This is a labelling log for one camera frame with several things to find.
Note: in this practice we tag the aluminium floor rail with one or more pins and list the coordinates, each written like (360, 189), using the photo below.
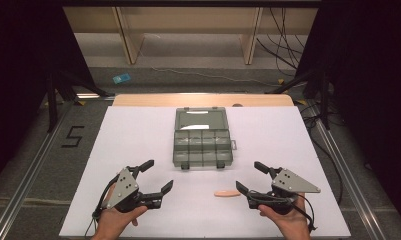
(351, 186)
(31, 170)

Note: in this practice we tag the person's left hand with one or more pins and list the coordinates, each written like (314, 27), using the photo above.
(113, 221)

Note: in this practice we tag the yellow tape piece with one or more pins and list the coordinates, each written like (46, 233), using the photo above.
(301, 102)
(81, 103)
(281, 81)

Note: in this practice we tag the black curtain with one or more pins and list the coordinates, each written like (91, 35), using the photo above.
(21, 66)
(371, 83)

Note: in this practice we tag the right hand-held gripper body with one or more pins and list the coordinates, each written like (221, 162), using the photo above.
(288, 183)

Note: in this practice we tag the grey clear compartment organizer box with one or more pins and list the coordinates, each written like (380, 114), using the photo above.
(203, 146)

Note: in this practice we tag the white table sheet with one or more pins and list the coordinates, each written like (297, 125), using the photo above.
(271, 140)

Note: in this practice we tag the person's right hand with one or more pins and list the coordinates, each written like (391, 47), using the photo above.
(288, 223)

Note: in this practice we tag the black metal stand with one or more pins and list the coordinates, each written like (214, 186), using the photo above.
(51, 100)
(324, 100)

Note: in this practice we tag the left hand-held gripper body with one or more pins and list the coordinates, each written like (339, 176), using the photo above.
(123, 188)

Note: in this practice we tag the light wooden shelf frame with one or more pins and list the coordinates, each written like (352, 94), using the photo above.
(129, 40)

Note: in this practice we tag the blue card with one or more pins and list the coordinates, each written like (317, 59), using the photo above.
(121, 78)

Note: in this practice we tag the peach oblong strip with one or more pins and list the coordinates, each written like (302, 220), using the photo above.
(226, 193)

